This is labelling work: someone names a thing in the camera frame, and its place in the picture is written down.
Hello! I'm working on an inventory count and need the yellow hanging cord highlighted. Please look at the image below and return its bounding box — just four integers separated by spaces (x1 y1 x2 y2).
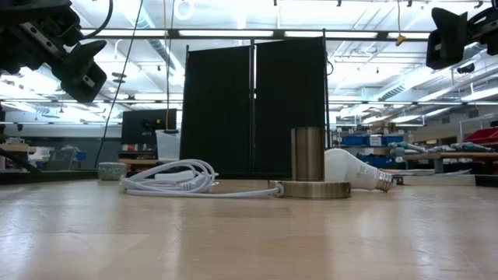
395 0 407 47

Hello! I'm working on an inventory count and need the black Outsiders book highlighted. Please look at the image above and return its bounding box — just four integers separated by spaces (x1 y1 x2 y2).
391 173 478 187

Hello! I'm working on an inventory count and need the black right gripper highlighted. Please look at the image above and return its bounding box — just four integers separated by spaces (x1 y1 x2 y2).
425 5 498 72

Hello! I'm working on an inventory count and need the small grey patterned bowl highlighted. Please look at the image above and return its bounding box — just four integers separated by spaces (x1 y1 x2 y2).
96 161 128 181

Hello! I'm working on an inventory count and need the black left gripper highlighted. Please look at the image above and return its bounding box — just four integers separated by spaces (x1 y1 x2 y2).
0 0 109 103

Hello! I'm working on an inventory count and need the small wooden side table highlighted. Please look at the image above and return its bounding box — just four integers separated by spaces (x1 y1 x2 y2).
0 143 38 173

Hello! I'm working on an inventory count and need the blue storage bin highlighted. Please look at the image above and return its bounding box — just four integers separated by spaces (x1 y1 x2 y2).
342 135 366 148
356 155 406 170
382 134 406 147

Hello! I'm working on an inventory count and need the clear plastic tub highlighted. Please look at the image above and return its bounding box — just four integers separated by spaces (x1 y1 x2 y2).
155 128 182 161

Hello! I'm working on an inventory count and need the white lightbulb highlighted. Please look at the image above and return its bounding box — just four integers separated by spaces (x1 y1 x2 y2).
324 148 398 194

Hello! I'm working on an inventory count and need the brass lamp base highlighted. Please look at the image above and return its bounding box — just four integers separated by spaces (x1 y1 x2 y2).
268 126 352 201

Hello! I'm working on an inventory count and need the black computer monitor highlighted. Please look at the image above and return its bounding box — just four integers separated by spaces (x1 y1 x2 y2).
121 108 178 146

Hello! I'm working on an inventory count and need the red storage bin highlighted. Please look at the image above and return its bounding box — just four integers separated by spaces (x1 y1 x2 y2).
462 128 498 146

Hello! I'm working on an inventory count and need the long wooden workbench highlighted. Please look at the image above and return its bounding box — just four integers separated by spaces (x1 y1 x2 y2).
403 152 498 174

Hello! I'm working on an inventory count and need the white lamp power cord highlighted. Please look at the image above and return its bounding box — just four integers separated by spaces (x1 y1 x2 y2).
119 158 285 199

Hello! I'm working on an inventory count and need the black folding partition screen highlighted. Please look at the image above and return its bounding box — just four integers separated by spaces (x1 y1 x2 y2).
179 37 328 180

